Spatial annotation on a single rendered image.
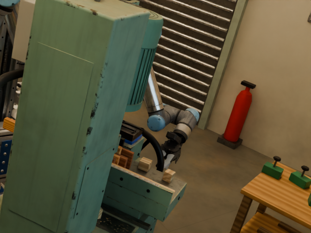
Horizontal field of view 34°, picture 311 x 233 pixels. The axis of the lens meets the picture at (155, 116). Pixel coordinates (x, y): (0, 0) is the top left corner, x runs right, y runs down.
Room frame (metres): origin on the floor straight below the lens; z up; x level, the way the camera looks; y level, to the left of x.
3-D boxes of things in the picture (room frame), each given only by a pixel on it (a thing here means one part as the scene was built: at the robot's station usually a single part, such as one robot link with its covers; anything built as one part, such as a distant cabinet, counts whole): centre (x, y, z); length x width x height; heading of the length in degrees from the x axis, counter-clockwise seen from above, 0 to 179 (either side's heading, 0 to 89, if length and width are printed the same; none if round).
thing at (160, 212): (1.66, 0.13, 0.87); 0.61 x 0.30 x 0.06; 74
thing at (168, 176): (1.61, -0.10, 0.92); 0.03 x 0.03 x 0.04; 69
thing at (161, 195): (1.52, 0.17, 0.93); 0.60 x 0.02 x 0.06; 74
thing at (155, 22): (1.55, 0.14, 1.32); 0.18 x 0.18 x 0.31
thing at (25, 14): (1.28, 0.37, 1.40); 0.10 x 0.06 x 0.16; 164
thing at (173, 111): (2.17, -0.05, 0.93); 0.11 x 0.11 x 0.08; 73
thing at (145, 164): (1.65, -0.01, 0.92); 0.04 x 0.04 x 0.03; 78
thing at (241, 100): (4.29, -0.72, 0.30); 0.19 x 0.18 x 0.60; 156
